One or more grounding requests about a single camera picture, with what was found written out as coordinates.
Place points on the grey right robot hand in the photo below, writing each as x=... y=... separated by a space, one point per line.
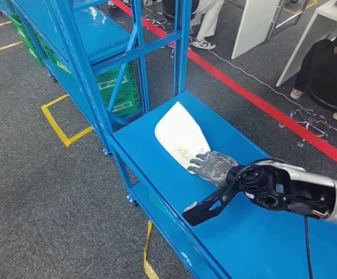
x=214 y=167

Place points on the red barrier belt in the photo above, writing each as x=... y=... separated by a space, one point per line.
x=244 y=92

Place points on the white moulded plastic part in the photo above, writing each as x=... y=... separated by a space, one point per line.
x=177 y=131

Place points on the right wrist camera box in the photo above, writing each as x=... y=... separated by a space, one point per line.
x=194 y=215

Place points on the black stool chrome base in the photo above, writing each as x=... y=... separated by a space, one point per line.
x=167 y=9
x=316 y=102

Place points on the person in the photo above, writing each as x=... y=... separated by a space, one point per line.
x=331 y=65
x=209 y=19

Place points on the blue metal shelf rack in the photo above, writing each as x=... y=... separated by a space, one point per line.
x=244 y=238
x=104 y=30

